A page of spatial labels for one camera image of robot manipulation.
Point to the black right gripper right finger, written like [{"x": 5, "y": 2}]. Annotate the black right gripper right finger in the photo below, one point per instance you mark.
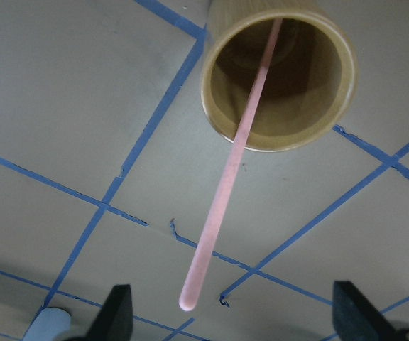
[{"x": 355, "y": 318}]

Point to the pink chopstick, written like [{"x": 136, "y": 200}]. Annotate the pink chopstick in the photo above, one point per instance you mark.
[{"x": 195, "y": 278}]

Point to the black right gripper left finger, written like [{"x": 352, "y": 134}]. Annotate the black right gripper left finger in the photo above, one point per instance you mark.
[{"x": 114, "y": 322}]

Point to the tan bamboo chopstick holder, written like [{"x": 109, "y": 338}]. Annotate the tan bamboo chopstick holder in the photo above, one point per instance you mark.
[{"x": 310, "y": 82}]

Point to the light blue plastic cup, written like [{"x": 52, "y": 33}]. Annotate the light blue plastic cup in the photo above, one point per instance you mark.
[{"x": 48, "y": 325}]

